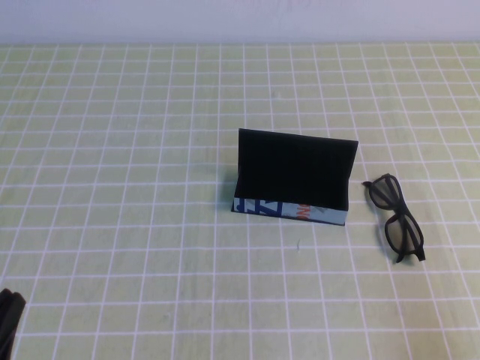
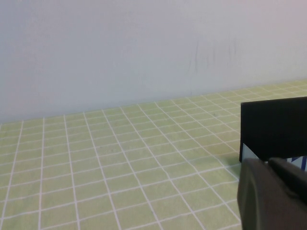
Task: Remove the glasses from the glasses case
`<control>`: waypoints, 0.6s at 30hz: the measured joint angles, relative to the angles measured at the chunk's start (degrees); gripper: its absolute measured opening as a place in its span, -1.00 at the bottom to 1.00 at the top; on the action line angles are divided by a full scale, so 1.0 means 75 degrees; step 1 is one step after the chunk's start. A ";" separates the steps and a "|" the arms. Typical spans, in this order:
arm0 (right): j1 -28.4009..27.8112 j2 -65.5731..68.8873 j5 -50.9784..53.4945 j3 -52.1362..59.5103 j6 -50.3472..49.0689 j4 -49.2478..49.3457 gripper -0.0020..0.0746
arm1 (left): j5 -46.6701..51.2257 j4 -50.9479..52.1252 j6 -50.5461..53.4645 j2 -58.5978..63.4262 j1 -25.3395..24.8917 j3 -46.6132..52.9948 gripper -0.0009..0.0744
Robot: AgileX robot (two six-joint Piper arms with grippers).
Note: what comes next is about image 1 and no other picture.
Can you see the black glasses case printed side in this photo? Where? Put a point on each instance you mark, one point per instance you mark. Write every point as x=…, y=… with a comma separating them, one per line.
x=292, y=168

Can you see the black frame glasses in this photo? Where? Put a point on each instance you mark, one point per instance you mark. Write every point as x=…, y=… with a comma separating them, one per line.
x=405, y=234

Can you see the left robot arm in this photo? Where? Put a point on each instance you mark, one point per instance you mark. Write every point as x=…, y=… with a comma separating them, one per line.
x=9, y=318

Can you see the green white grid mat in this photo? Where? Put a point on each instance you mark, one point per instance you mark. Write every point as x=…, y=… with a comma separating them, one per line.
x=150, y=262

